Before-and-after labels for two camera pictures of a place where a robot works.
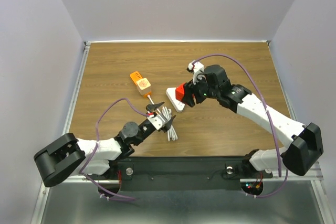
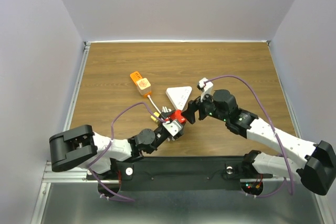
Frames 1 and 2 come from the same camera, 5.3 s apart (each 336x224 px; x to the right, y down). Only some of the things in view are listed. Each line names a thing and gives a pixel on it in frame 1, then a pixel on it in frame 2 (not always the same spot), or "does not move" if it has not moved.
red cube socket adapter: (179, 92) to (177, 116)
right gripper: (190, 88) to (192, 107)
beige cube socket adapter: (143, 85) does not move
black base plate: (182, 173) does not move
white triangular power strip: (177, 105) does not move
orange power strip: (135, 76) does not move
